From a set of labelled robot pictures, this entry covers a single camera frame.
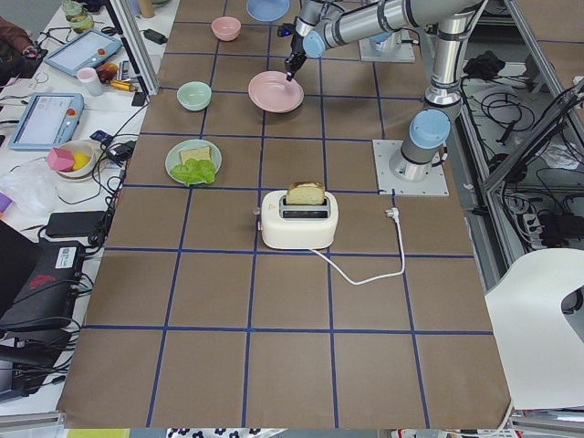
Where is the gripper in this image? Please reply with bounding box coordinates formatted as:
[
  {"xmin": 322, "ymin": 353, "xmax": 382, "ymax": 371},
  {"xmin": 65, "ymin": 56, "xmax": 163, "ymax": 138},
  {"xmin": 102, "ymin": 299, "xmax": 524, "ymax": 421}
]
[{"xmin": 278, "ymin": 16, "xmax": 307, "ymax": 81}]

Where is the pink plate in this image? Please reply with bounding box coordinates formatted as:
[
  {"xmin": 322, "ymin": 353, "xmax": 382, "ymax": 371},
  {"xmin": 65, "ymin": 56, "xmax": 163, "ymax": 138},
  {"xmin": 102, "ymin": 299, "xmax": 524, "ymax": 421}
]
[{"xmin": 248, "ymin": 71, "xmax": 304, "ymax": 113}]

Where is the blue plate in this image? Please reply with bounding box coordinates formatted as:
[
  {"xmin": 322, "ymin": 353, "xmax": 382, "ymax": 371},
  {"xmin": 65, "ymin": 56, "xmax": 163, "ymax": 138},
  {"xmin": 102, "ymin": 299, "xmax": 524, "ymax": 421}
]
[{"xmin": 246, "ymin": 0, "xmax": 290, "ymax": 22}]

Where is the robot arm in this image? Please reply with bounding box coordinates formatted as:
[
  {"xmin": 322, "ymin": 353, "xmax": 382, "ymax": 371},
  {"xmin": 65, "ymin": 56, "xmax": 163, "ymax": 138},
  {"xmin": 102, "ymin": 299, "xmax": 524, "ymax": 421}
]
[{"xmin": 285, "ymin": 0, "xmax": 486, "ymax": 134}]

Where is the pink bowl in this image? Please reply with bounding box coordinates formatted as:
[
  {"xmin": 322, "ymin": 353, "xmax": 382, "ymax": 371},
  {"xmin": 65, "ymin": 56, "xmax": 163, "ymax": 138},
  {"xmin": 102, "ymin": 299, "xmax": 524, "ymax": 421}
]
[{"xmin": 211, "ymin": 16, "xmax": 242, "ymax": 42}]

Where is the green bowl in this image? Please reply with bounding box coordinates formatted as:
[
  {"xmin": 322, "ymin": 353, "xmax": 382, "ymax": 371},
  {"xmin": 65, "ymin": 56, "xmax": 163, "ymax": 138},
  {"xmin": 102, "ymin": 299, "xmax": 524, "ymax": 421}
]
[{"xmin": 176, "ymin": 81, "xmax": 212, "ymax": 111}]

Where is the bread slice on plate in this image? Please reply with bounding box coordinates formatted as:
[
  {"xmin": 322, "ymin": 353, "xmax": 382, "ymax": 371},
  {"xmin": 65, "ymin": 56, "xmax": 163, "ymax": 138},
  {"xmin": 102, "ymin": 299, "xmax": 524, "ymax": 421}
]
[{"xmin": 179, "ymin": 146, "xmax": 212, "ymax": 164}]

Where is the bread slice in toaster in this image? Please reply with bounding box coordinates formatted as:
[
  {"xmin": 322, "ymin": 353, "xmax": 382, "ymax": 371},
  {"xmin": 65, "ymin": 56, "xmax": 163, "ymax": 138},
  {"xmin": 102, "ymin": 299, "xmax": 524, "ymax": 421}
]
[{"xmin": 286, "ymin": 182, "xmax": 325, "ymax": 205}]

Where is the lettuce leaf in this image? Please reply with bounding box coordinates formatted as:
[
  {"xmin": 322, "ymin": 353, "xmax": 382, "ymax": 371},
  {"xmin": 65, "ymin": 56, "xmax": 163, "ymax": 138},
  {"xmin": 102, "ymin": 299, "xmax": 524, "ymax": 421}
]
[{"xmin": 170, "ymin": 159, "xmax": 216, "ymax": 186}]

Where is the green plate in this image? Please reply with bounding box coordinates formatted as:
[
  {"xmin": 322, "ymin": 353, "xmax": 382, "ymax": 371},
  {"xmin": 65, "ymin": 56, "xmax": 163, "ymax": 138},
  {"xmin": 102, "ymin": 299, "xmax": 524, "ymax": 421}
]
[{"xmin": 165, "ymin": 139, "xmax": 222, "ymax": 186}]

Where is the white toaster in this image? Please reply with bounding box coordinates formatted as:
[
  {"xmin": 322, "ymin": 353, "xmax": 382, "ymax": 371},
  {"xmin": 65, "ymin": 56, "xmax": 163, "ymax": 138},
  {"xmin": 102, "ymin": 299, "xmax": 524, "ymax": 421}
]
[{"xmin": 259, "ymin": 190, "xmax": 339, "ymax": 250}]

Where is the black phone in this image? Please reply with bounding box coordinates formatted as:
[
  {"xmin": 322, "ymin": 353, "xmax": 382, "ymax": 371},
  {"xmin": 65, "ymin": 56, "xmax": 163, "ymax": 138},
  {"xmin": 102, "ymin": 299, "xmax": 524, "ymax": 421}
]
[{"xmin": 131, "ymin": 92, "xmax": 146, "ymax": 107}]

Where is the toy mango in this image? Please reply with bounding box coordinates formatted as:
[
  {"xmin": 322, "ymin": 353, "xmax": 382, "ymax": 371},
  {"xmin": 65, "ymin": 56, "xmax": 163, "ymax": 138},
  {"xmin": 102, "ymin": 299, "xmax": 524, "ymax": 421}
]
[{"xmin": 96, "ymin": 62, "xmax": 119, "ymax": 84}]

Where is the pink cup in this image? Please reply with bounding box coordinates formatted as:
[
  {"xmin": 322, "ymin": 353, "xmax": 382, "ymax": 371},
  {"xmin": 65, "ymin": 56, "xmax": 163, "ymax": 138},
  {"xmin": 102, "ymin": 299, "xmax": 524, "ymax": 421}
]
[{"xmin": 76, "ymin": 68, "xmax": 103, "ymax": 97}]

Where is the upper teach pendant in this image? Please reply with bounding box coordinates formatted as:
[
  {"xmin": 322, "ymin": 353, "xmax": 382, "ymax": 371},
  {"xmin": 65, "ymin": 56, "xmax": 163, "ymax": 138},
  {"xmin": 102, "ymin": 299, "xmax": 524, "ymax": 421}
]
[{"xmin": 44, "ymin": 29, "xmax": 122, "ymax": 77}]

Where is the teach pendant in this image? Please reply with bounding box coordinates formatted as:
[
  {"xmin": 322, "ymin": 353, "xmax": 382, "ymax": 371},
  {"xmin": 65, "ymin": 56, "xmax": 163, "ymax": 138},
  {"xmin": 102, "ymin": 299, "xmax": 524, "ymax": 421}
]
[
  {"xmin": 44, "ymin": 29, "xmax": 122, "ymax": 77},
  {"xmin": 8, "ymin": 93, "xmax": 84, "ymax": 151}
]

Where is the beige bowl with toys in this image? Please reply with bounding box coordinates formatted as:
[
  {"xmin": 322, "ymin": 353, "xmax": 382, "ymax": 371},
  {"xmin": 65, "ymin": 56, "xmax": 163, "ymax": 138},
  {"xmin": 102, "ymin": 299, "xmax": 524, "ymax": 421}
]
[{"xmin": 47, "ymin": 140, "xmax": 98, "ymax": 181}]

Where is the lower teach pendant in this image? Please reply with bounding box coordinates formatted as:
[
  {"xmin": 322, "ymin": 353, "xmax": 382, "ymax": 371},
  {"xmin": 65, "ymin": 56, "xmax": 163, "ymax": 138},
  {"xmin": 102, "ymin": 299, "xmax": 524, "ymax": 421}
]
[{"xmin": 8, "ymin": 93, "xmax": 84, "ymax": 151}]

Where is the black power adapter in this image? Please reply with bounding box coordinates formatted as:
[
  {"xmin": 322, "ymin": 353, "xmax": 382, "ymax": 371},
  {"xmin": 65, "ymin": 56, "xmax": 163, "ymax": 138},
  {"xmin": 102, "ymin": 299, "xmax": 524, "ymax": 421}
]
[{"xmin": 45, "ymin": 211, "xmax": 105, "ymax": 238}]

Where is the white curved board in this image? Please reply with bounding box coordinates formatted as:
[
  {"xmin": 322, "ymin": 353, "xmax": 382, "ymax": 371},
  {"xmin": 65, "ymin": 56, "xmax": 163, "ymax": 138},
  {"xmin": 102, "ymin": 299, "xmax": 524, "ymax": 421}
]
[{"xmin": 485, "ymin": 248, "xmax": 583, "ymax": 410}]

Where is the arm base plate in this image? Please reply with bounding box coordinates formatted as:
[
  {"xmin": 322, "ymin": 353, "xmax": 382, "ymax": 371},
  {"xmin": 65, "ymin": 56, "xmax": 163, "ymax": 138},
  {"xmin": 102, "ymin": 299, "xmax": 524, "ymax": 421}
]
[
  {"xmin": 372, "ymin": 140, "xmax": 449, "ymax": 197},
  {"xmin": 359, "ymin": 29, "xmax": 415, "ymax": 63}
]

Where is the aluminium frame post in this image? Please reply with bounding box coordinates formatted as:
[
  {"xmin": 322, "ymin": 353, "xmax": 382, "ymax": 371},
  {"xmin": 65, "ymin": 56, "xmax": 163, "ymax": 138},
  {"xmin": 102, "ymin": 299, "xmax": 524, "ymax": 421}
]
[{"xmin": 106, "ymin": 0, "xmax": 160, "ymax": 96}]

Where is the white toaster cable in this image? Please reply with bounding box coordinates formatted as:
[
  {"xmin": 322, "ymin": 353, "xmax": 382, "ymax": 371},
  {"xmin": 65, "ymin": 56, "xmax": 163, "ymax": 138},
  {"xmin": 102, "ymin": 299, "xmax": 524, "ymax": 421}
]
[{"xmin": 308, "ymin": 207, "xmax": 407, "ymax": 287}]

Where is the yellow handled tool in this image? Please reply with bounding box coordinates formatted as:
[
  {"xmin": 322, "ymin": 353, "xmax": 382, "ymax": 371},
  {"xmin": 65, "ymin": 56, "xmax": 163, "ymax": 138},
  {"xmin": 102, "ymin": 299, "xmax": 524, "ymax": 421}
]
[{"xmin": 109, "ymin": 80, "xmax": 137, "ymax": 92}]

